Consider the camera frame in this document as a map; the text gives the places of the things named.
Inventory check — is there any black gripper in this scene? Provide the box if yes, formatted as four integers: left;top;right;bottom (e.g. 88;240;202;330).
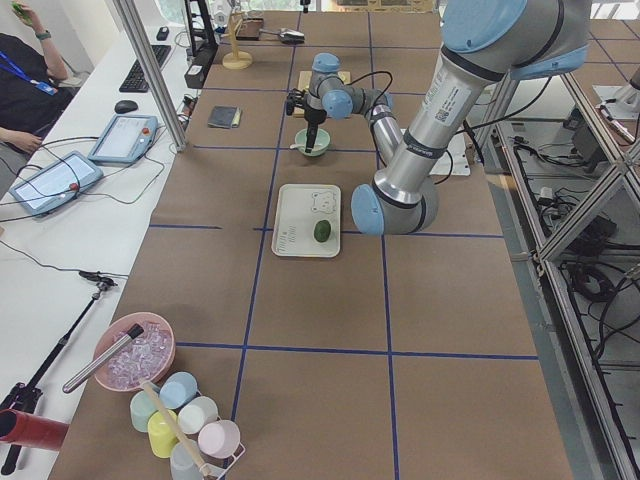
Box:
304;105;327;153

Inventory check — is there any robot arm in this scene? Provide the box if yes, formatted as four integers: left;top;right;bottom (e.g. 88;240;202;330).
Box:
288;1;591;235

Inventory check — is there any green ceramic bowl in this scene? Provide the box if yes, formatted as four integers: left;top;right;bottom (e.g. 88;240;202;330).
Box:
293;126;332;159

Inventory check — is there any pink bowl with ice cubes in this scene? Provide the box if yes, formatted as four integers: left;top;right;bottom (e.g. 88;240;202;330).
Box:
94;312;176;392

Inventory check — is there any cream serving tray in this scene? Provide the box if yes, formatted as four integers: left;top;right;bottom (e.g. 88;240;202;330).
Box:
271;184;341;258

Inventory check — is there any grey folded cloth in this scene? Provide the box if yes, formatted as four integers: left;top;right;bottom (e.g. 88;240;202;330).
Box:
207;105;242;129

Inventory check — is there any metal scoop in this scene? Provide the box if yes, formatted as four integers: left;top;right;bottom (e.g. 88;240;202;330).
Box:
260;28;305;45

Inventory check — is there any green avocado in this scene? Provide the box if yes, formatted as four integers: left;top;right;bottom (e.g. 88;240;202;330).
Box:
313;219;332;243

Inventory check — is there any wooden mug tree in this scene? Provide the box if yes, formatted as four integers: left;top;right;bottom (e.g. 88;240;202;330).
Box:
222;1;253;70

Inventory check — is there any black keyboard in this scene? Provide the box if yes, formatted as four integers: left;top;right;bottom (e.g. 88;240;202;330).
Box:
118;44;173;94

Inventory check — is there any teach pendant far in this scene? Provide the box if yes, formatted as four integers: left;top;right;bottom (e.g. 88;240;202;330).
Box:
88;114;159;165

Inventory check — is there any teach pendant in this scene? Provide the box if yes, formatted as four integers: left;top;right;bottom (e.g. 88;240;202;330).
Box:
9;151;103;216
88;114;159;165

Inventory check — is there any black computer mouse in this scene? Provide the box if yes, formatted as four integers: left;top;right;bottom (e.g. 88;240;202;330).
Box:
114;100;139;114

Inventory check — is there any teach pendant near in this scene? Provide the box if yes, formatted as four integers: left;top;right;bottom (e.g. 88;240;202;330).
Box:
9;151;103;216

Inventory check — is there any steel tube with black cap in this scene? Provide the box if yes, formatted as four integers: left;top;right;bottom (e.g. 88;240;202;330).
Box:
62;323;144;394

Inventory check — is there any person in black shirt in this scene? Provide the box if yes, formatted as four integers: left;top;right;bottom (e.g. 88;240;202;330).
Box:
1;1;73;155

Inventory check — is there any blue plastic cup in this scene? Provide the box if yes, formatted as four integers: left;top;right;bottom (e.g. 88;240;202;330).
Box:
159;371;198;409

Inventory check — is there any white plastic cup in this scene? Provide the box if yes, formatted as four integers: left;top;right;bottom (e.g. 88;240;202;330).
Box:
178;396;219;435

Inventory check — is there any pink plastic cup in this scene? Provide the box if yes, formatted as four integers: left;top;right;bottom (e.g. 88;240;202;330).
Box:
197;420;241;459

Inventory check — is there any mint plastic cup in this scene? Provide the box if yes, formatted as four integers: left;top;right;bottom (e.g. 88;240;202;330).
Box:
129;390;157;433

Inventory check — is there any yellow plastic cup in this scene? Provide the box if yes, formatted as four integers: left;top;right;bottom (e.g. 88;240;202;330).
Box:
147;411;179;459

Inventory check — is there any clear plastic cup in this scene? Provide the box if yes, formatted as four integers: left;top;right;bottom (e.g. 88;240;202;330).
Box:
170;443;204;480

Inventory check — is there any black tripod stand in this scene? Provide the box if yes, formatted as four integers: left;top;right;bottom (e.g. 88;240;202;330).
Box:
0;269;119;475

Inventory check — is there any red cylinder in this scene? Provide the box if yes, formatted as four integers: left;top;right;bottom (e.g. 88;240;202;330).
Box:
1;409;69;451

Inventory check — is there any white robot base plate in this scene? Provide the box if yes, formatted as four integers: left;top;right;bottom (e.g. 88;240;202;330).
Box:
431;133;471;176

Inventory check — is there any aluminium frame post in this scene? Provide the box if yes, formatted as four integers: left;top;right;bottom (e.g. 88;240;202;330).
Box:
113;0;187;152

